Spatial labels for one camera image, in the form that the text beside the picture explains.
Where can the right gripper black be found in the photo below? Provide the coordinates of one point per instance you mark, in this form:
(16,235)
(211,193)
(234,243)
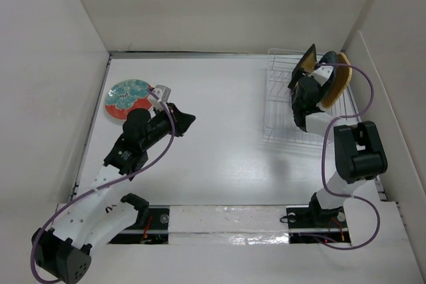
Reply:
(319,87)

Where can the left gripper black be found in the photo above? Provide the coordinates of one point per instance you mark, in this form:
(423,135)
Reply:
(181,120)

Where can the brown black square plate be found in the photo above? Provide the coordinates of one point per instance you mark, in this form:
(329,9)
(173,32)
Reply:
(304,67)

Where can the woven bamboo square plate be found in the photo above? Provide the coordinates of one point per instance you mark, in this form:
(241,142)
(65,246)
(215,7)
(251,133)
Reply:
(342,79)

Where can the teal round plate white blossoms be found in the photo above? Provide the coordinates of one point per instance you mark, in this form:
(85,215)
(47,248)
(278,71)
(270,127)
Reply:
(329,58)

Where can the red teal floral round plate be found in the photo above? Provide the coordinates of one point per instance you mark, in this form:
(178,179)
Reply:
(125,96)

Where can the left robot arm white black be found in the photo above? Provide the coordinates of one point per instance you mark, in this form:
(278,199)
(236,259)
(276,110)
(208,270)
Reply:
(65,245)

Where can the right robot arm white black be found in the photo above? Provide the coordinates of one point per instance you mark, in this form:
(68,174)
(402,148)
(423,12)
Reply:
(358,150)

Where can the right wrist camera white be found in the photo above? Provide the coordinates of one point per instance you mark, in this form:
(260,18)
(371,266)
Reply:
(322,74)

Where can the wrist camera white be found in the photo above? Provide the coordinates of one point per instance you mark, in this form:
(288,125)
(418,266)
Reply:
(322,74)
(157,94)

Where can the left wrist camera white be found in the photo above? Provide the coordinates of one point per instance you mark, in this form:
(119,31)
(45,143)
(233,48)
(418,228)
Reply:
(157,94)

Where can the white wire dish rack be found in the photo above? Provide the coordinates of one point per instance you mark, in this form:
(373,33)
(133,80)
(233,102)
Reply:
(279,119)

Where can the aluminium base rail with mounts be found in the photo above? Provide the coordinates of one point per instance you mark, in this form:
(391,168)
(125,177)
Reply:
(232,225)

